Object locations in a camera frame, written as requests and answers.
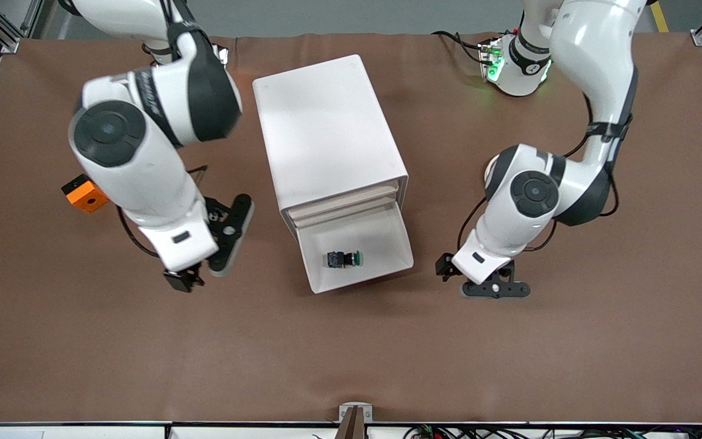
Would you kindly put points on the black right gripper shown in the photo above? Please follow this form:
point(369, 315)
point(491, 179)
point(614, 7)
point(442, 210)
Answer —
point(181, 280)

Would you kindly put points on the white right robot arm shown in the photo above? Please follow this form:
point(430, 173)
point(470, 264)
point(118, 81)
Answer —
point(144, 177)

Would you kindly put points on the orange box with hole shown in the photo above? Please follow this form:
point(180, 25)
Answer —
point(86, 200)

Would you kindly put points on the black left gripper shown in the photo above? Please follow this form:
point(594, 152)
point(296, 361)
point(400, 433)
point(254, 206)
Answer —
point(445, 266)

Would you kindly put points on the brown table mat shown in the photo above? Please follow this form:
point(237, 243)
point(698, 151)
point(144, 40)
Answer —
point(351, 341)

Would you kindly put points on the green push button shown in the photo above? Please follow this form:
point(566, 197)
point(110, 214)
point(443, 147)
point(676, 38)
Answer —
point(343, 259)

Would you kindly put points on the white plastic drawer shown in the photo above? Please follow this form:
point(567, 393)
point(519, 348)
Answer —
point(345, 196)
point(345, 209)
point(381, 244)

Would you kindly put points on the grey aluminium camera post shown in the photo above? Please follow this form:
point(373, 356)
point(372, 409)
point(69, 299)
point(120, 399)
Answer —
point(356, 414)

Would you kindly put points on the white drawer cabinet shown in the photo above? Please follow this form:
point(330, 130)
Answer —
point(326, 134)

